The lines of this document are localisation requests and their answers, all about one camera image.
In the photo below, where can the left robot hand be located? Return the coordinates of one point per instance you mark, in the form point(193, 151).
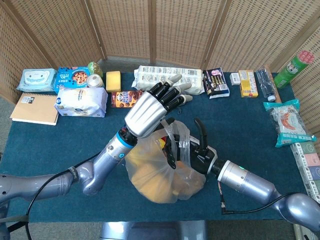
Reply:
point(145, 112)

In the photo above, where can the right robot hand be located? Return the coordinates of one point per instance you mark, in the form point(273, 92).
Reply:
point(202, 160)

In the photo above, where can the clear plastic shopping bag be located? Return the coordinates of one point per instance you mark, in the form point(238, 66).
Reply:
point(152, 165)

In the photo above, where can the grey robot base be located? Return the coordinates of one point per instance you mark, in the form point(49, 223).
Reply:
point(150, 231)

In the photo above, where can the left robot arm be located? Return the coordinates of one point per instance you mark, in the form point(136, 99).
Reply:
point(105, 162)

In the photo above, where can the brown panda cookie box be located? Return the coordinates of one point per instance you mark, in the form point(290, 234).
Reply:
point(125, 99)

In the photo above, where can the brown bread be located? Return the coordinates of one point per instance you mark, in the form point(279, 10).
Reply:
point(192, 182)

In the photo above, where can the long white paper pack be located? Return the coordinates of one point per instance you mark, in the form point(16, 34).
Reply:
point(150, 77)

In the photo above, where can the yellow red snack box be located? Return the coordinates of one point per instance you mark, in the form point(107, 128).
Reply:
point(163, 143)

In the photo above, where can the yellow sponge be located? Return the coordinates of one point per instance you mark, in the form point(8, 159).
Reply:
point(113, 81)

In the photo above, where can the blue felt table cover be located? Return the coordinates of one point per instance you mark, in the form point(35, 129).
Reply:
point(237, 120)

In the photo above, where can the yellow round bread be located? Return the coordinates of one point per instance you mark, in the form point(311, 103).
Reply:
point(150, 182)

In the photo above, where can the white tape roll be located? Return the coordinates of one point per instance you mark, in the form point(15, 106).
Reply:
point(95, 81)

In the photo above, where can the white blue tissue pack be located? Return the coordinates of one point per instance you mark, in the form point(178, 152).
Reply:
point(80, 101)

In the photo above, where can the green netted bottle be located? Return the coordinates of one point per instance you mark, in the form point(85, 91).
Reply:
point(95, 68)

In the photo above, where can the blue cookie box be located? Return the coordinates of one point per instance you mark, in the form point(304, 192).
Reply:
point(71, 77)

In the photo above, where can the small white box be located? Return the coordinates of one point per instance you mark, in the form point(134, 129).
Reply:
point(235, 78)

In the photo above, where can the rattan folding screen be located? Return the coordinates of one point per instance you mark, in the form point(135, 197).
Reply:
point(175, 30)

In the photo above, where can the yellow cardboard box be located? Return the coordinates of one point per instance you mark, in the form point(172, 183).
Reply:
point(248, 83)

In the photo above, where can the teal snack packet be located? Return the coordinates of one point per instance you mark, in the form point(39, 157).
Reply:
point(287, 122)

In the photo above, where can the dark plastic bottle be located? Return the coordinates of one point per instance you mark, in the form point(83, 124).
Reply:
point(265, 83)

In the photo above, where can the strip of pastel boxes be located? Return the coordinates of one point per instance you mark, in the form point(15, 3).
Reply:
point(310, 167)

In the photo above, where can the brown spiral notebook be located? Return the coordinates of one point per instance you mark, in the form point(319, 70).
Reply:
point(35, 108)

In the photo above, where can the light blue wet wipes pack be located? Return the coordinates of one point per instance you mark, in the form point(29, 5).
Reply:
point(36, 80)

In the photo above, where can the green canister pink lid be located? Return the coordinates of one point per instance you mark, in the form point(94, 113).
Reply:
point(291, 70)

